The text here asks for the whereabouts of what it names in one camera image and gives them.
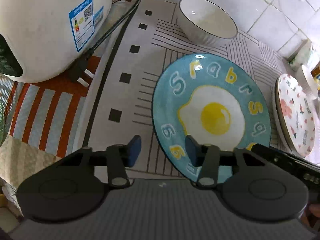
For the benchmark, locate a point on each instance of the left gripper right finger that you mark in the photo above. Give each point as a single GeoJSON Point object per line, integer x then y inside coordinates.
{"type": "Point", "coordinates": [210, 158]}

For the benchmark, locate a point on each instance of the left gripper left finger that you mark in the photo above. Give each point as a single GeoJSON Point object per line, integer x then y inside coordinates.
{"type": "Point", "coordinates": [116, 158]}

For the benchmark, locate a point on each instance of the blue fried egg plate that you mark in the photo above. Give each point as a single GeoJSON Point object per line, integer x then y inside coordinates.
{"type": "Point", "coordinates": [211, 99]}

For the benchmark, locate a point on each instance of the white bowl black rim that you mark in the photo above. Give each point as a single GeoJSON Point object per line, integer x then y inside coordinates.
{"type": "Point", "coordinates": [306, 81]}

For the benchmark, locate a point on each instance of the person's hand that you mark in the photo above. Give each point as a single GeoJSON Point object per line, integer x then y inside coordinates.
{"type": "Point", "coordinates": [311, 216]}

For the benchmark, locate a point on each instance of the white rabbit pattern plate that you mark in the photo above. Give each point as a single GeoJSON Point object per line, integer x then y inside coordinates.
{"type": "Point", "coordinates": [293, 115]}

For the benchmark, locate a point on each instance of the red striped cloth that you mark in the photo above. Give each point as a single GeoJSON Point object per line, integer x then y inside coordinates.
{"type": "Point", "coordinates": [39, 122]}

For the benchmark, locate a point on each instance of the yellow label cooking wine bottle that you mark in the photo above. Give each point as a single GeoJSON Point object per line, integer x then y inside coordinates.
{"type": "Point", "coordinates": [316, 75]}

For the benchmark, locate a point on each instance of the white salt bag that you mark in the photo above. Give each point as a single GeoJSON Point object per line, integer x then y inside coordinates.
{"type": "Point", "coordinates": [303, 56]}

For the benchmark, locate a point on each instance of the striped white table mat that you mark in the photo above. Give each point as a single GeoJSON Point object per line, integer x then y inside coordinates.
{"type": "Point", "coordinates": [119, 101]}

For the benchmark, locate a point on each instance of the white rice cooker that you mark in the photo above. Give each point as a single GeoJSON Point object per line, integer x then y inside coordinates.
{"type": "Point", "coordinates": [40, 39]}

